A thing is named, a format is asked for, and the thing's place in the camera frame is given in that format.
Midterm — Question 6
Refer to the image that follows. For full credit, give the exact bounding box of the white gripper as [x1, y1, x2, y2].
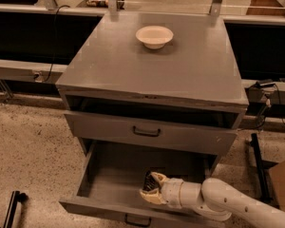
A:
[140, 172, 183, 209]

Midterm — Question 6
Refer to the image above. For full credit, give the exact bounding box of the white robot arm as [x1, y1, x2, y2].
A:
[140, 171, 285, 228]

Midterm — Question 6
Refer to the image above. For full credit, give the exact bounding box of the open grey middle drawer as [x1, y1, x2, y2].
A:
[60, 142, 225, 228]

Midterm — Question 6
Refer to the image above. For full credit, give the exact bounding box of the closed grey top drawer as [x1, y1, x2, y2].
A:
[65, 111, 237, 155]

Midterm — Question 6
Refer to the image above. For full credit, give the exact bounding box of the grey drawer cabinet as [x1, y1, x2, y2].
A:
[56, 11, 248, 169]

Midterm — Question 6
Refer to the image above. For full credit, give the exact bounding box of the black metal leg right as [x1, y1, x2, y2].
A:
[250, 133, 272, 203]

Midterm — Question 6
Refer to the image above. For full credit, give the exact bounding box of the black metal leg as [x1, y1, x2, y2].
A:
[3, 191, 28, 228]
[250, 133, 272, 203]

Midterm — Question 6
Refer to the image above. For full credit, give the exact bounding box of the black metal leg left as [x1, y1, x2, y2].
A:
[3, 191, 28, 228]

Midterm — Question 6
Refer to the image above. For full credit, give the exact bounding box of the black power adapter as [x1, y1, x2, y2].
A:
[256, 79, 276, 88]

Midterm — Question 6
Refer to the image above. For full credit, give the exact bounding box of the white bowl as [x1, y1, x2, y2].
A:
[136, 26, 174, 49]

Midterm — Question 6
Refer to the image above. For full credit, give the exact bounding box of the black cable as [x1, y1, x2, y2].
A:
[42, 4, 72, 84]

